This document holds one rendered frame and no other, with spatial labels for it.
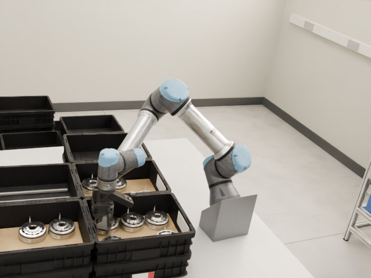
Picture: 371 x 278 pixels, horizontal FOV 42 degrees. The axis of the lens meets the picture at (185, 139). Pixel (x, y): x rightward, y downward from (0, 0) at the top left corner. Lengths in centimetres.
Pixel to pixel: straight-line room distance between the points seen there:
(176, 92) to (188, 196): 70
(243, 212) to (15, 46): 314
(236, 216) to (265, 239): 21
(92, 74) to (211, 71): 137
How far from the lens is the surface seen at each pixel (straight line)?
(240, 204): 226
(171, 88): 210
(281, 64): 580
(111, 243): 185
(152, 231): 209
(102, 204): 194
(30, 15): 479
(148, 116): 218
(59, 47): 491
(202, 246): 227
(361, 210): 373
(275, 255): 233
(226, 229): 230
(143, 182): 241
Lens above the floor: 208
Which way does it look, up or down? 25 degrees down
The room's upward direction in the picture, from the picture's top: 9 degrees clockwise
